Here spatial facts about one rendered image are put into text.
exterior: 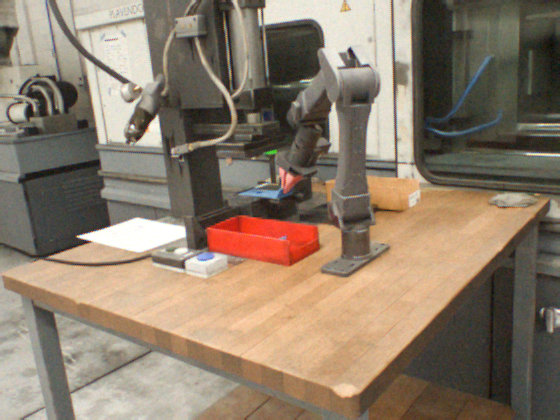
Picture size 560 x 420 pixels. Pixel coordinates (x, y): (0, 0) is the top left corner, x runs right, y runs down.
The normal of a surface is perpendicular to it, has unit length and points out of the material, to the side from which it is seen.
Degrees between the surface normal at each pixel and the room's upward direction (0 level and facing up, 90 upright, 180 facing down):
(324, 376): 0
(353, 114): 100
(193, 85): 90
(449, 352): 90
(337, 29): 90
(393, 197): 90
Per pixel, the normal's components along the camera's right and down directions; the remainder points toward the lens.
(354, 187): 0.30, 0.38
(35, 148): 0.76, 0.11
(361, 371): -0.08, -0.96
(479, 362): -0.65, 0.25
